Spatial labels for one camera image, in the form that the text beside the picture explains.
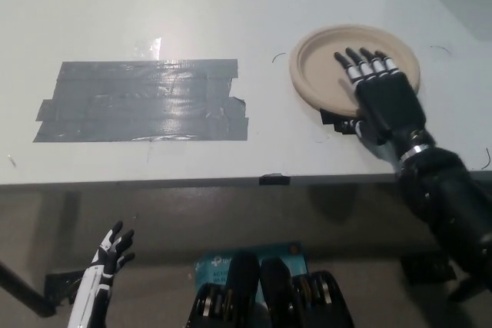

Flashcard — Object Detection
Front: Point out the black table foot block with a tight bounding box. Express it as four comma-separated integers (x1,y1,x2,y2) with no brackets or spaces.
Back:
401,253,457,287

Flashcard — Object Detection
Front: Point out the clear tape strip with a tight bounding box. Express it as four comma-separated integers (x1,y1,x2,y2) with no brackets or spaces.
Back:
132,37,163,61

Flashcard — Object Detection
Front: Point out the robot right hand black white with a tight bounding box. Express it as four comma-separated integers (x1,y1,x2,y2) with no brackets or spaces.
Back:
333,46,430,153

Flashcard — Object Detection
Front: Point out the small black tape piece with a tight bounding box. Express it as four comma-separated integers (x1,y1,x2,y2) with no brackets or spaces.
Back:
258,172,291,187

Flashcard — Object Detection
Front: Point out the grey duct tape patch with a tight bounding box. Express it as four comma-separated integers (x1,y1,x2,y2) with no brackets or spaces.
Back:
32,58,250,144

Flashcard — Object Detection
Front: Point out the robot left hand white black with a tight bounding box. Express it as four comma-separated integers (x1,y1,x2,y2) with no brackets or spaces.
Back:
67,220,137,328

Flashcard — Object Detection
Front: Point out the beige paper plate stack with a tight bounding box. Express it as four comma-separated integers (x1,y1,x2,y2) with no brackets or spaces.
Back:
288,24,421,118

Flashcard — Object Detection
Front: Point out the black tape patch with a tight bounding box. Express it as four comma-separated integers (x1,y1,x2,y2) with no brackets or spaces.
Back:
318,108,364,136

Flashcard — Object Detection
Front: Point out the teal cardboard box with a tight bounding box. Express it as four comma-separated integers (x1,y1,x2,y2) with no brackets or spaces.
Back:
193,242,309,302

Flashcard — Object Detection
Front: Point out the black slanted table leg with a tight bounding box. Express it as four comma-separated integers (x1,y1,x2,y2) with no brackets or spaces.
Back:
0,259,59,316

